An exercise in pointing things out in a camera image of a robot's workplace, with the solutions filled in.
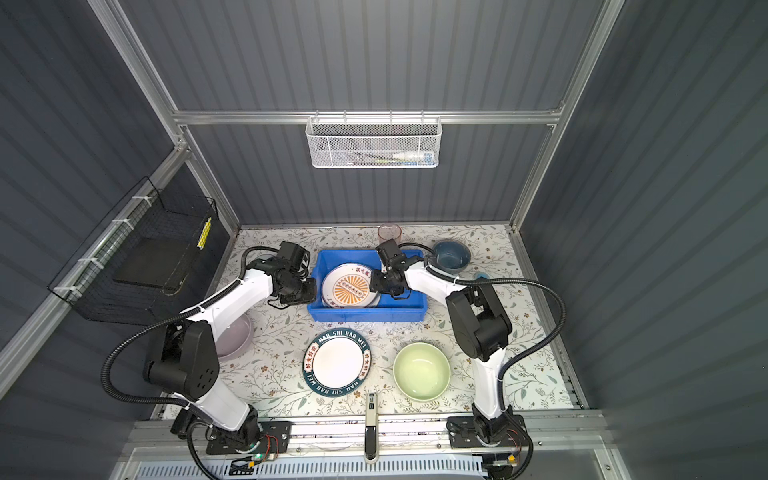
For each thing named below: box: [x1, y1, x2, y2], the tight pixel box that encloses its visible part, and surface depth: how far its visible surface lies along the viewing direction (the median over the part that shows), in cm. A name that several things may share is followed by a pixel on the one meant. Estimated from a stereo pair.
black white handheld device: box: [364, 392, 380, 465], surface depth 74 cm
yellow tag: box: [197, 217, 212, 250], surface depth 84 cm
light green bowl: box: [393, 342, 451, 402], surface depth 84 cm
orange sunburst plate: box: [321, 263, 381, 310], surface depth 101 cm
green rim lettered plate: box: [302, 327, 372, 397], surface depth 86 cm
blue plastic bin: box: [308, 249, 428, 322], surface depth 97 cm
